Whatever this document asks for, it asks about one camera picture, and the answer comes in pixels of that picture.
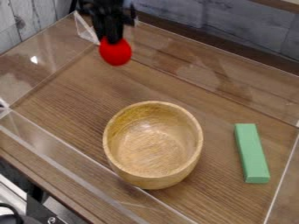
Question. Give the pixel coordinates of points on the clear acrylic corner bracket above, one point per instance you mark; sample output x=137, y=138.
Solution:
x=84, y=30

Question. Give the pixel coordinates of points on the clear acrylic enclosure walls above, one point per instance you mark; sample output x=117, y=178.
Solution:
x=61, y=93

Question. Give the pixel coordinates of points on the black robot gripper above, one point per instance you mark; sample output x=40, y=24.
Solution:
x=101, y=8

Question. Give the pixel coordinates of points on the wooden bowl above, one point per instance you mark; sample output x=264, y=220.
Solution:
x=152, y=143

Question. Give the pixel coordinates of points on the green rectangular block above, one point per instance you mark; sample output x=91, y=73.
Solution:
x=252, y=157

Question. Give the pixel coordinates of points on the red felt strawberry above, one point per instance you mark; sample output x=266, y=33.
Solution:
x=116, y=54

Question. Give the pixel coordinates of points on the black metal stand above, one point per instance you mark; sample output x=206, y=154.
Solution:
x=21, y=210

